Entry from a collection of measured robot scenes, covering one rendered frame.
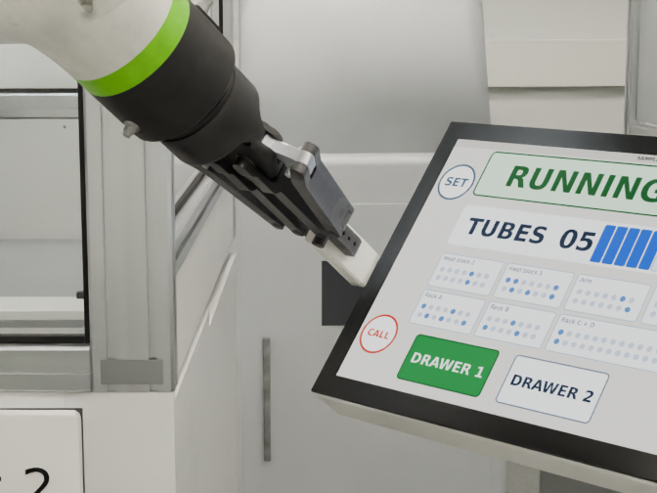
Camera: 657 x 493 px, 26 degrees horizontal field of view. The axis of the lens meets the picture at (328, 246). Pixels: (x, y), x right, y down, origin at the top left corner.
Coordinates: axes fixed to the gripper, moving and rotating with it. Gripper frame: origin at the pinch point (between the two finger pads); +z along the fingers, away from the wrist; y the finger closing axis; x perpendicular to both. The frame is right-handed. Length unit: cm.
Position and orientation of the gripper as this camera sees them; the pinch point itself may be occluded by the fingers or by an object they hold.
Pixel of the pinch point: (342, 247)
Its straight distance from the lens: 112.4
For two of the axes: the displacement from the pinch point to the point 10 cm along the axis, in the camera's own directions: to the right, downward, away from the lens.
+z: 5.4, 5.3, 6.5
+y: -7.2, -1.1, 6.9
